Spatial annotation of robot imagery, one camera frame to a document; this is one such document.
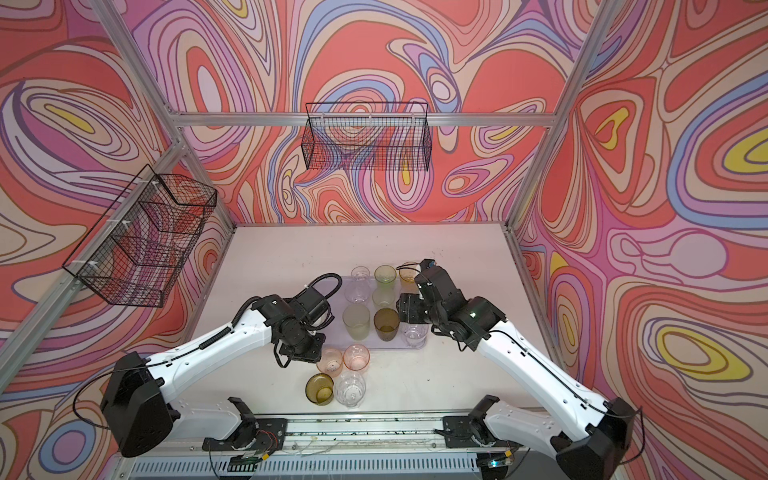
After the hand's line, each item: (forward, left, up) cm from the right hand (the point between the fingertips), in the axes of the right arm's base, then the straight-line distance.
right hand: (412, 312), depth 75 cm
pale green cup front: (+14, +8, -16) cm, 23 cm away
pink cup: (-5, +16, -17) cm, 23 cm away
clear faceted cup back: (+2, -2, -19) cm, 19 cm away
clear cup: (+17, +16, -16) cm, 28 cm away
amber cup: (+5, +7, -16) cm, 18 cm away
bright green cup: (+21, +7, -11) cm, 24 cm away
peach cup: (-6, +23, -17) cm, 29 cm away
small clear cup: (+23, +15, -16) cm, 32 cm away
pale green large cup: (+3, +15, -11) cm, 19 cm away
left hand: (-7, +24, -10) cm, 27 cm away
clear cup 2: (-13, +17, -19) cm, 28 cm away
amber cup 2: (-13, +26, -18) cm, 34 cm away
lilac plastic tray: (+2, +22, -15) cm, 26 cm away
